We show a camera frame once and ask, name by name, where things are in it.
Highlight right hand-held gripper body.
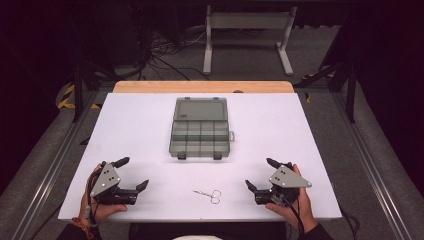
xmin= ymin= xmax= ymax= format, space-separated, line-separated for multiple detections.
xmin=254 ymin=161 xmax=313 ymax=206

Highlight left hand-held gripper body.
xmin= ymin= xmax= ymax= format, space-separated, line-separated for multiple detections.
xmin=89 ymin=161 xmax=139 ymax=206

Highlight small silver scissors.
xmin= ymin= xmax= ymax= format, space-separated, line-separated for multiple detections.
xmin=192 ymin=189 xmax=223 ymax=205

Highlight grey plastic organizer box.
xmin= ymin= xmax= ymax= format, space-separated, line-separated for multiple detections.
xmin=168 ymin=96 xmax=236 ymax=161

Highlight person's left hand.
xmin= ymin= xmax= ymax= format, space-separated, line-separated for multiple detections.
xmin=78 ymin=162 xmax=129 ymax=225

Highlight person's right hand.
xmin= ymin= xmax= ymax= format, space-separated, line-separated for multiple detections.
xmin=265 ymin=163 xmax=319 ymax=235

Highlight white board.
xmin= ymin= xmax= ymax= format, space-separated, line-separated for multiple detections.
xmin=57 ymin=92 xmax=343 ymax=223

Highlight person's dark torso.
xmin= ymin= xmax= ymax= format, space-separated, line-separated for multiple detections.
xmin=129 ymin=221 xmax=288 ymax=240

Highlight yellow black hazard tape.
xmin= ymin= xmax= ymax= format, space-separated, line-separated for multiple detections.
xmin=56 ymin=83 xmax=102 ymax=111
xmin=301 ymin=68 xmax=335 ymax=104

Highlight black metal stand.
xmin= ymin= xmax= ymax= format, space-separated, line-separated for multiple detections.
xmin=70 ymin=49 xmax=116 ymax=123
xmin=294 ymin=59 xmax=360 ymax=124

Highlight wooden table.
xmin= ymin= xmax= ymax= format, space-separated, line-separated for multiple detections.
xmin=112 ymin=80 xmax=295 ymax=94

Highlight white metal stand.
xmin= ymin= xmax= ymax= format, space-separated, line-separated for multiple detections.
xmin=202 ymin=4 xmax=298 ymax=77

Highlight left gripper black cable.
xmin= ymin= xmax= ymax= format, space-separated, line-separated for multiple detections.
xmin=84 ymin=171 xmax=102 ymax=228

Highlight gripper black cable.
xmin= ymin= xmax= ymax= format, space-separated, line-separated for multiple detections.
xmin=284 ymin=195 xmax=307 ymax=238
xmin=84 ymin=171 xmax=102 ymax=228

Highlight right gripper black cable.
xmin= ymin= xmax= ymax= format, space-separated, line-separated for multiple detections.
xmin=284 ymin=195 xmax=307 ymax=238

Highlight orange bracelet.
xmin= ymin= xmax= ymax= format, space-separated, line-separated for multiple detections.
xmin=70 ymin=216 xmax=97 ymax=240

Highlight aluminium rail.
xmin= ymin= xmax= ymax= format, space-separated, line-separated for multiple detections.
xmin=330 ymin=89 xmax=424 ymax=240
xmin=9 ymin=89 xmax=103 ymax=240

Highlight black cable under table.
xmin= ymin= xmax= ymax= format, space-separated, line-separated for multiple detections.
xmin=339 ymin=207 xmax=362 ymax=240

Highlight bundle of black floor cables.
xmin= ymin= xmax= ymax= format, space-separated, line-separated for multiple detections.
xmin=138 ymin=28 xmax=212 ymax=82

